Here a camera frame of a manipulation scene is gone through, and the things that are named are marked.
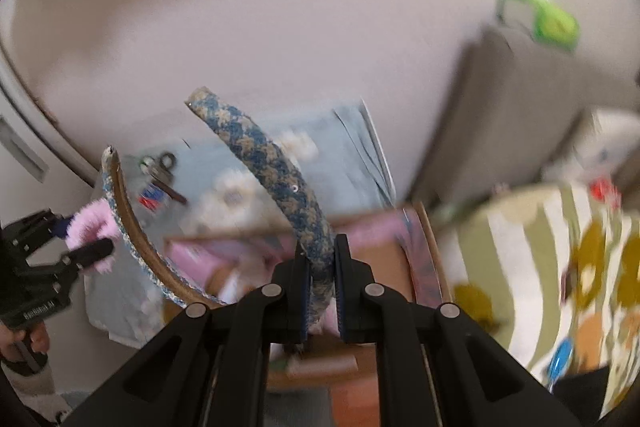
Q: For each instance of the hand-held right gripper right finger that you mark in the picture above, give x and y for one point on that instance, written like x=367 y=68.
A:
x=342 y=297

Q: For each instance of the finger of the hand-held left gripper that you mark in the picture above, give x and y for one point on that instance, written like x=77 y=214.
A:
x=90 y=254
x=61 y=224

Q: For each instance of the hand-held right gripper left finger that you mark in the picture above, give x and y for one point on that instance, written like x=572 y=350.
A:
x=301 y=302

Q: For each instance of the pink fluffy scrunchie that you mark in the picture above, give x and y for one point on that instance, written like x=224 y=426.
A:
x=97 y=219

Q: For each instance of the cardboard box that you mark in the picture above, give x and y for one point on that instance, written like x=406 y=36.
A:
x=385 y=257

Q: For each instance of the blue woven headband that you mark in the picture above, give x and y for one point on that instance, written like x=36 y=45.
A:
x=280 y=177

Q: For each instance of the person's left forearm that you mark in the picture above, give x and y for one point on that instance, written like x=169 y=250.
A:
x=35 y=392

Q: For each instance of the person's left hand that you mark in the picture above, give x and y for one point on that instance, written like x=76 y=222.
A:
x=30 y=347

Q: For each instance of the red and blue packet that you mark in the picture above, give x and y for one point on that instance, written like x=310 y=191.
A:
x=151 y=199

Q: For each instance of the scissors with red tag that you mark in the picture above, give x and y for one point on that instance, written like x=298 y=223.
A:
x=162 y=169

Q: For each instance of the blue floral cloth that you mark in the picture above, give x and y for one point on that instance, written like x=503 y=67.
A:
x=350 y=157

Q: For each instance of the colourful printed blanket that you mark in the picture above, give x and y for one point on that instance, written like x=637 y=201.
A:
x=540 y=257

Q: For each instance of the small red item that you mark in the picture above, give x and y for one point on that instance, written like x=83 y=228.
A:
x=605 y=192

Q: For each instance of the white appliance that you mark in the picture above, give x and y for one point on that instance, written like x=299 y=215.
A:
x=607 y=147

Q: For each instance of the green plastic item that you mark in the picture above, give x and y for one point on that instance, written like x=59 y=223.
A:
x=550 y=19

